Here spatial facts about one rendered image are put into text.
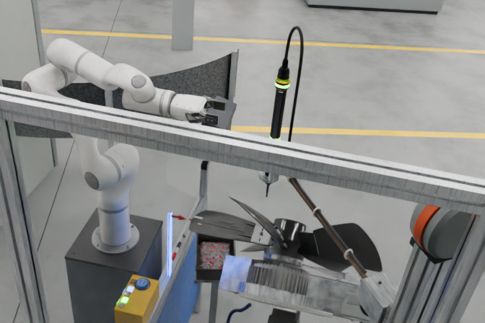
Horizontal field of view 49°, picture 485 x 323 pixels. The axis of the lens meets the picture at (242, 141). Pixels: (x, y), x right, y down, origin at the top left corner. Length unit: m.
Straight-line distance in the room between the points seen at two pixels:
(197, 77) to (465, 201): 2.94
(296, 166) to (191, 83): 2.83
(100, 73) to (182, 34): 4.32
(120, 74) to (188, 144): 0.85
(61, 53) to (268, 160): 1.17
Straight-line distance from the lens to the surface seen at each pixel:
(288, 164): 0.85
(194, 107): 1.68
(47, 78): 2.01
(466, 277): 1.00
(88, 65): 1.84
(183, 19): 6.03
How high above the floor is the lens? 2.52
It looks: 33 degrees down
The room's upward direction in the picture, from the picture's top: 6 degrees clockwise
